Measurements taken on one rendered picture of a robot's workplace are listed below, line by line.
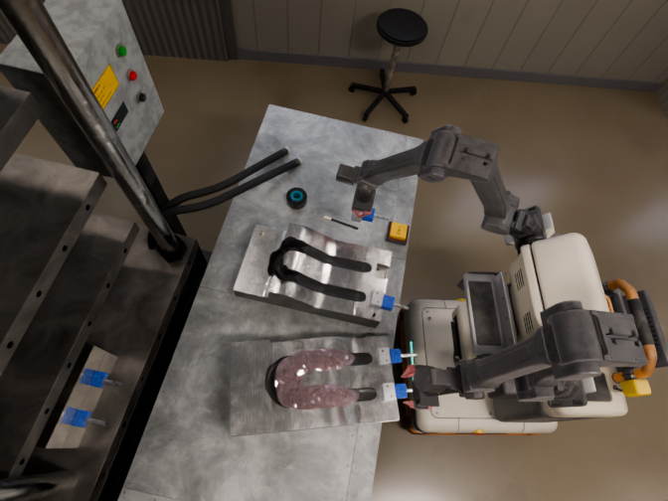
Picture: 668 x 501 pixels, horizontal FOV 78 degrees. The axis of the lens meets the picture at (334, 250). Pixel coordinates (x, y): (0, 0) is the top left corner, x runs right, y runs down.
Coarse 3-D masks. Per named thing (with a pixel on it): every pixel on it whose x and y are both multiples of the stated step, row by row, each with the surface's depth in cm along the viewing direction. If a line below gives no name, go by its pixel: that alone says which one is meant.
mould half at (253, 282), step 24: (264, 240) 146; (312, 240) 141; (336, 240) 146; (264, 264) 142; (288, 264) 134; (312, 264) 138; (240, 288) 137; (264, 288) 138; (288, 288) 131; (360, 288) 138; (384, 288) 139; (312, 312) 140; (336, 312) 135; (360, 312) 134
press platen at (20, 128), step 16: (0, 96) 78; (16, 96) 79; (32, 96) 80; (0, 112) 77; (16, 112) 77; (32, 112) 81; (0, 128) 75; (16, 128) 78; (0, 144) 75; (16, 144) 79; (0, 160) 76
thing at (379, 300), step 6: (372, 294) 136; (378, 294) 135; (384, 294) 136; (372, 300) 134; (378, 300) 134; (384, 300) 135; (390, 300) 136; (372, 306) 136; (378, 306) 134; (384, 306) 134; (390, 306) 135; (396, 306) 136; (402, 306) 136; (408, 306) 136
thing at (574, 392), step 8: (568, 384) 96; (576, 384) 96; (560, 392) 96; (568, 392) 96; (576, 392) 98; (584, 392) 98; (560, 400) 100; (568, 400) 99; (576, 400) 97; (584, 400) 96
